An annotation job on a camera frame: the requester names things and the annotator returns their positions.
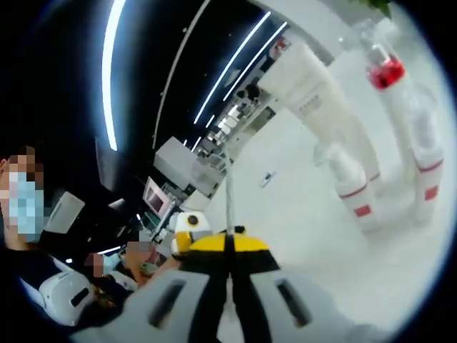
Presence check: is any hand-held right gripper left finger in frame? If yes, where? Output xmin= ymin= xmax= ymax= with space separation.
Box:
xmin=106 ymin=233 xmax=233 ymax=343

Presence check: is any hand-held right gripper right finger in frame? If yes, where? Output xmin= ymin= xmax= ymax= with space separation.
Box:
xmin=231 ymin=234 xmax=358 ymax=343

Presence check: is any green landscape skincare sachet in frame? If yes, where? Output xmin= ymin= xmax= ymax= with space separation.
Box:
xmin=224 ymin=151 xmax=238 ymax=236

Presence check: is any small white skincare sachet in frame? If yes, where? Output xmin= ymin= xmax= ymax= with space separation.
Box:
xmin=259 ymin=170 xmax=277 ymax=188

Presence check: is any white skincare tube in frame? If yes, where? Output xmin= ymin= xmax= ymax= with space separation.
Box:
xmin=256 ymin=44 xmax=382 ymax=184

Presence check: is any white bottle red collar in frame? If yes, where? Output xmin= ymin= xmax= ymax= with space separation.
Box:
xmin=358 ymin=19 xmax=429 ymax=169

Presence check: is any pink-framed monitor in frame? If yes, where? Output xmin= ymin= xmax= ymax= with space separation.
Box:
xmin=141 ymin=177 xmax=173 ymax=219

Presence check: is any white chest-worn device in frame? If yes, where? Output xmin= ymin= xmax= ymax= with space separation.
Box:
xmin=37 ymin=270 xmax=95 ymax=327

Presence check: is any white ceiling air conditioner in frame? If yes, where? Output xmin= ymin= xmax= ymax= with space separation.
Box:
xmin=47 ymin=190 xmax=86 ymax=236

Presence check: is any long ceiling light strip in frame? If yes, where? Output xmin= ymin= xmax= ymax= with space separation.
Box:
xmin=101 ymin=0 xmax=126 ymax=151

